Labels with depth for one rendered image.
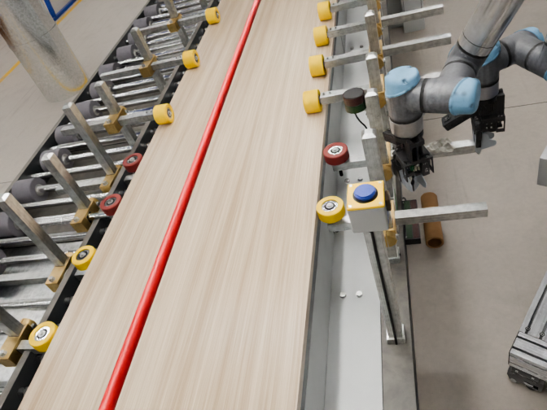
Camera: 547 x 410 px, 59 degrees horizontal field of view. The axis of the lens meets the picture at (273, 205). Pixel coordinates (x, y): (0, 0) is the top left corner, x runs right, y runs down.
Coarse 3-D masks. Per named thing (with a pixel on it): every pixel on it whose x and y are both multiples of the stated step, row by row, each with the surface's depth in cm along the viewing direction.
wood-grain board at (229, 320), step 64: (320, 0) 244; (256, 64) 213; (192, 128) 190; (256, 128) 177; (320, 128) 166; (128, 192) 171; (192, 192) 160; (256, 192) 151; (320, 192) 146; (128, 256) 147; (192, 256) 139; (256, 256) 132; (64, 320) 135; (128, 320) 129; (192, 320) 123; (256, 320) 117; (64, 384) 120; (128, 384) 114; (192, 384) 109; (256, 384) 105
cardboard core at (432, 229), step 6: (426, 198) 240; (432, 198) 239; (426, 204) 238; (432, 204) 236; (432, 222) 228; (438, 222) 228; (426, 228) 228; (432, 228) 226; (438, 228) 226; (426, 234) 226; (432, 234) 223; (438, 234) 223; (426, 240) 225; (432, 240) 229; (438, 240) 228; (432, 246) 226; (438, 246) 226
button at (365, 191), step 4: (364, 184) 91; (368, 184) 91; (356, 188) 91; (360, 188) 91; (364, 188) 91; (368, 188) 90; (372, 188) 90; (356, 192) 90; (360, 192) 90; (364, 192) 90; (368, 192) 89; (372, 192) 89; (356, 196) 90; (360, 196) 89; (364, 196) 89; (368, 196) 89; (372, 196) 89; (364, 200) 89
